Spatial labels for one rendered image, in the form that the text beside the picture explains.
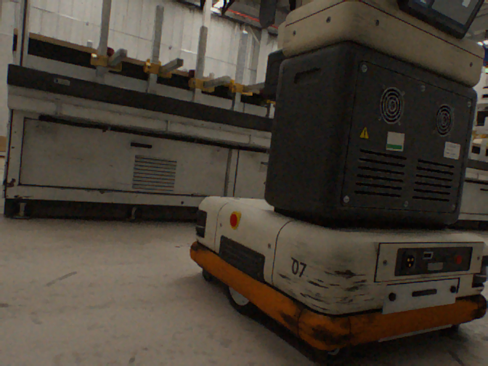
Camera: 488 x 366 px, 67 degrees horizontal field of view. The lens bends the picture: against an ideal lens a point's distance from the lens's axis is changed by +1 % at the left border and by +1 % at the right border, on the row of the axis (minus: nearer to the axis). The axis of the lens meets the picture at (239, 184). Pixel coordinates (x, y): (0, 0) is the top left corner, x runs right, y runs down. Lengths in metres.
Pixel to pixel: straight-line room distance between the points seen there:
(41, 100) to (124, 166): 0.57
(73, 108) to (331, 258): 1.47
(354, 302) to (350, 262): 0.09
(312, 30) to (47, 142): 1.54
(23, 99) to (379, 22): 1.49
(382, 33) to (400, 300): 0.59
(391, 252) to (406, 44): 0.48
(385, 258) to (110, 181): 1.66
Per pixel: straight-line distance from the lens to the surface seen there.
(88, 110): 1.93
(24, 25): 1.94
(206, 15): 3.30
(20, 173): 2.14
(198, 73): 2.09
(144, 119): 1.98
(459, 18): 1.14
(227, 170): 2.43
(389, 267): 0.86
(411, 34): 1.02
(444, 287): 1.07
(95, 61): 1.93
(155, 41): 2.03
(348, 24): 0.88
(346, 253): 0.77
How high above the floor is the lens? 0.40
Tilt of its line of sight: 3 degrees down
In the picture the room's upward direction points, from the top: 7 degrees clockwise
